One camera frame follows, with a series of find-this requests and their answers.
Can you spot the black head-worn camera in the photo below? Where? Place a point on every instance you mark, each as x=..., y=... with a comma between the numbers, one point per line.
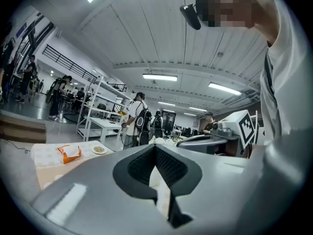
x=190, y=16

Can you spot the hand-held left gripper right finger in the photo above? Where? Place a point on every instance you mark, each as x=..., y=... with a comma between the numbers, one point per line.
x=220, y=192

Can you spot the white shelf unit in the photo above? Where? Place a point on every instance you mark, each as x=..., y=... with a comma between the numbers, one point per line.
x=107, y=88

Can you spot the brown wooden platform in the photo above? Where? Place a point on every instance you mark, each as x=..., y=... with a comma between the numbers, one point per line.
x=22, y=128

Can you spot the beige checkered flower tablecloth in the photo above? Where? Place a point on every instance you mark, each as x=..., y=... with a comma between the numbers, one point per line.
x=46, y=155

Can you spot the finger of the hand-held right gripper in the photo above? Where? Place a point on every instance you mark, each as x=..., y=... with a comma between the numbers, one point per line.
x=200, y=146
x=205, y=137

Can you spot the black metal railing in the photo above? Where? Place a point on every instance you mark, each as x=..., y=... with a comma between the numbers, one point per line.
x=68, y=62

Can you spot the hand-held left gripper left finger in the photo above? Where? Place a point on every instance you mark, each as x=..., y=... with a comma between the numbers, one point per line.
x=97, y=199

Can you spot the person's white printed t-shirt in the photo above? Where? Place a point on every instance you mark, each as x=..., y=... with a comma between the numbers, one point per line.
x=286, y=82

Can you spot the orange tissue box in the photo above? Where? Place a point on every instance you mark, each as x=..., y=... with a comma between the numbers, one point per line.
x=69, y=154

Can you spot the white low table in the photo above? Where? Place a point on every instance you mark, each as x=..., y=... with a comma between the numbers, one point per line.
x=105, y=124

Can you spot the person's head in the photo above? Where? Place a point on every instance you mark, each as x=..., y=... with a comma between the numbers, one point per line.
x=234, y=6

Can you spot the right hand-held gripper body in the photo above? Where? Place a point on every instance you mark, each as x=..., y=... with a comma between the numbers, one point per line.
x=234, y=126

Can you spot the white plate of snacks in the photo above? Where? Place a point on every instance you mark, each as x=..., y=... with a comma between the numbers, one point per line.
x=99, y=149

